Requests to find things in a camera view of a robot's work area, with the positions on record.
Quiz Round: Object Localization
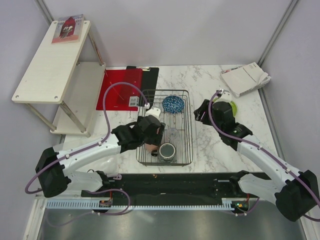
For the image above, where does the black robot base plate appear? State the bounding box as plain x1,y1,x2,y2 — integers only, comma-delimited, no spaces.
81,173,254,205

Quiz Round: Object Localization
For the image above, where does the lime green plastic plate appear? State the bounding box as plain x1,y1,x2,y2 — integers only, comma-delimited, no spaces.
213,100,238,117

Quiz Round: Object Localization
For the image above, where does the pink plastic cup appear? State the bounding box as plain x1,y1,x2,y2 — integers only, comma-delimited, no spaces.
145,143,159,153

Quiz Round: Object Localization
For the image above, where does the blue patterned ceramic bowl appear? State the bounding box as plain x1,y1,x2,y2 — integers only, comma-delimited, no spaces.
162,95,185,114

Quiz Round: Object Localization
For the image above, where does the white spiral notebook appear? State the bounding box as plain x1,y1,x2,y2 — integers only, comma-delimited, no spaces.
220,62,271,98

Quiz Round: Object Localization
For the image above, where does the dark green ceramic mug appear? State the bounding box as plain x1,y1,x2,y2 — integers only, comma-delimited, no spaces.
151,142,177,163

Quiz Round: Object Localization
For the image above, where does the light blue cable duct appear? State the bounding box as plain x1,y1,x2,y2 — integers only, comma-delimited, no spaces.
45,199,235,211

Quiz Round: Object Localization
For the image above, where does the red illustrated book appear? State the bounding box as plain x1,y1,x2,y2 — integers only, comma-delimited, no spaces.
51,14,85,44

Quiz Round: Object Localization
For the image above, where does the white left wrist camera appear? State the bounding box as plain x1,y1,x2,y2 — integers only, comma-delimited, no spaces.
144,103,162,121

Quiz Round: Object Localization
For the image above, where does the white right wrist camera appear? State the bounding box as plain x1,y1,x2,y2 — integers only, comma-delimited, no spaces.
214,89,232,103

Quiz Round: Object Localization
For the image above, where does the clear glass tumbler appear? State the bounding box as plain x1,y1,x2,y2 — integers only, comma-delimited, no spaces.
165,127,180,146

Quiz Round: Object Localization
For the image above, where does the red transparent plastic folder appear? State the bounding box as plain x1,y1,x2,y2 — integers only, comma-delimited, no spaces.
96,68,143,111

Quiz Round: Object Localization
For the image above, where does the black clipboard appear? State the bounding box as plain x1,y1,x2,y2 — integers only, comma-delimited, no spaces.
126,65,159,107

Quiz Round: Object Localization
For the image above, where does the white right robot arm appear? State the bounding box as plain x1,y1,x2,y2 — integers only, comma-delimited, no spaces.
193,99,320,222

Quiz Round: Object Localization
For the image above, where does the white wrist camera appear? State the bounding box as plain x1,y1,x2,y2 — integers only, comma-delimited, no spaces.
144,103,162,121
214,89,232,103

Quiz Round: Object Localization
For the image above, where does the black wire dish rack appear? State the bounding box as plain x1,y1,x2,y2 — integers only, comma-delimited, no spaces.
136,89,193,167

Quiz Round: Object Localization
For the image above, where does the white two-tier shelf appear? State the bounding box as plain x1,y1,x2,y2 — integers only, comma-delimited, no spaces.
11,20,106,137

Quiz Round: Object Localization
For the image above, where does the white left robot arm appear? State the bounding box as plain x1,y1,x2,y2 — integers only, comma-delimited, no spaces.
35,115,166,198

